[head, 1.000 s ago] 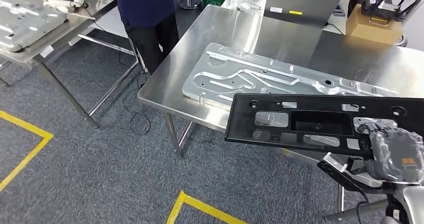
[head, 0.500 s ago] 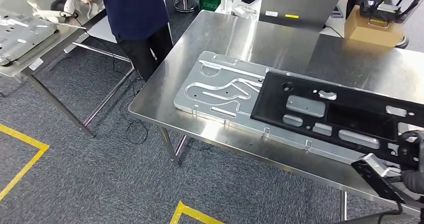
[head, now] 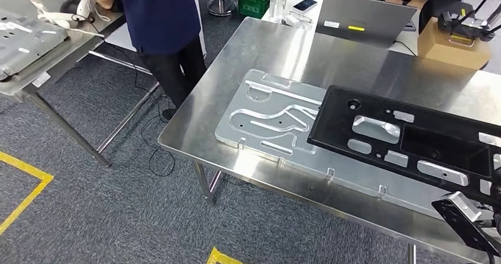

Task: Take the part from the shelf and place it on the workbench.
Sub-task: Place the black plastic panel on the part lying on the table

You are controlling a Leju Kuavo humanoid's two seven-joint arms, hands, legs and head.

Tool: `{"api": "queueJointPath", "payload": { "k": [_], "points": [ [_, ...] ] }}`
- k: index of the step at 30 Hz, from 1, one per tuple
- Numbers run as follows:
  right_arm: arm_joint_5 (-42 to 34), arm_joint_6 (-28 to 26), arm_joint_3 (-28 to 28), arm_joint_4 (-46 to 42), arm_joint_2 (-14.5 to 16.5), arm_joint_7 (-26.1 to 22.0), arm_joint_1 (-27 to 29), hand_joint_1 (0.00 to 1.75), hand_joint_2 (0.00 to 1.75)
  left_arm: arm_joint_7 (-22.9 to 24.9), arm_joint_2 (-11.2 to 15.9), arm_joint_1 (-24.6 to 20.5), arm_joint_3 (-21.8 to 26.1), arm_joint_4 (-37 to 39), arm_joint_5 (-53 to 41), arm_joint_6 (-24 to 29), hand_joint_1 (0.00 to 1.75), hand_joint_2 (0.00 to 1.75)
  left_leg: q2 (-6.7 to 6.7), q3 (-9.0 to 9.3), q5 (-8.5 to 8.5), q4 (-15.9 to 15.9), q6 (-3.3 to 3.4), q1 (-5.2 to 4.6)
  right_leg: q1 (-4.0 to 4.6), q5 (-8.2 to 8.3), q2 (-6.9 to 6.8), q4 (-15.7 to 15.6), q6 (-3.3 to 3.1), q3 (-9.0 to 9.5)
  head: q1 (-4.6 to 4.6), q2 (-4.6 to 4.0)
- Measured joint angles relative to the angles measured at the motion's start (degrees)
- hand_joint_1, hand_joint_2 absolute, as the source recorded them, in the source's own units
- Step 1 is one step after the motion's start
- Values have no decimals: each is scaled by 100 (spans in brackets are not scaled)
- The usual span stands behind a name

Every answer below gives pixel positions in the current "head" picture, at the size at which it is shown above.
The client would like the white headset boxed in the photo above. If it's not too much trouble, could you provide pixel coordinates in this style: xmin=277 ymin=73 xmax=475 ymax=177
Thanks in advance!
xmin=30 ymin=0 xmax=111 ymax=35

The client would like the grey laptop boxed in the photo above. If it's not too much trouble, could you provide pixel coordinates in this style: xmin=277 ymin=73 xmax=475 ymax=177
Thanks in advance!
xmin=314 ymin=0 xmax=419 ymax=49

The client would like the clear plastic bottle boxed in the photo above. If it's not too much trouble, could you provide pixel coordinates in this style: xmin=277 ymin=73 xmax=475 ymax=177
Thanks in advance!
xmin=268 ymin=0 xmax=289 ymax=23

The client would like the black plastic plate part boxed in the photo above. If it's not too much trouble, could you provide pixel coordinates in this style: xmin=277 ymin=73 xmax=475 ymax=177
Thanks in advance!
xmin=307 ymin=84 xmax=501 ymax=207

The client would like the black floor cable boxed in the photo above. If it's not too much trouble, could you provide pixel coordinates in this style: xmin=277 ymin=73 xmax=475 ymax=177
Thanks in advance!
xmin=134 ymin=68 xmax=177 ymax=178

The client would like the yellow floor tape line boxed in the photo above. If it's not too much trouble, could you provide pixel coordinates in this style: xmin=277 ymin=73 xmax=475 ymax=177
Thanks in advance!
xmin=0 ymin=151 xmax=55 ymax=236

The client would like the black smartphone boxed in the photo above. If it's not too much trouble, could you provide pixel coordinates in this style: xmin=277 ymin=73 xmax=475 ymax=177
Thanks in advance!
xmin=292 ymin=0 xmax=318 ymax=13

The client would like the cardboard box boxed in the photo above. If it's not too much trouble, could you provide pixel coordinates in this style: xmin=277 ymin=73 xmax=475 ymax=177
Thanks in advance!
xmin=417 ymin=16 xmax=492 ymax=71

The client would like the stainless steel workbench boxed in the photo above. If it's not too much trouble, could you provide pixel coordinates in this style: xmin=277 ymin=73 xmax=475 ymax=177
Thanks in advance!
xmin=157 ymin=16 xmax=501 ymax=264

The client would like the stamped sheet metal panel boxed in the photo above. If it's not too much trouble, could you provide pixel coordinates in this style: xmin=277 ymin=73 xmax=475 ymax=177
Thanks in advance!
xmin=214 ymin=68 xmax=451 ymax=217
xmin=0 ymin=8 xmax=70 ymax=82

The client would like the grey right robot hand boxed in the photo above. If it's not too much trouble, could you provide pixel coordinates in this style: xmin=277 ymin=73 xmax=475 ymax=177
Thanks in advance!
xmin=489 ymin=175 xmax=501 ymax=232

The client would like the black device with rods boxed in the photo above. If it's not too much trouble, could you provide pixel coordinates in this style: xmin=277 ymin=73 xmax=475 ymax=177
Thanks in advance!
xmin=437 ymin=0 xmax=501 ymax=44

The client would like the stainless steel table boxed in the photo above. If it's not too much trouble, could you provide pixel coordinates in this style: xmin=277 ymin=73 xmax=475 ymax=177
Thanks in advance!
xmin=0 ymin=0 xmax=162 ymax=169

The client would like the green plastic crate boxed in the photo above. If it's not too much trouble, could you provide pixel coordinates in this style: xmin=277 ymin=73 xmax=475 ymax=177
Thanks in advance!
xmin=238 ymin=0 xmax=273 ymax=19

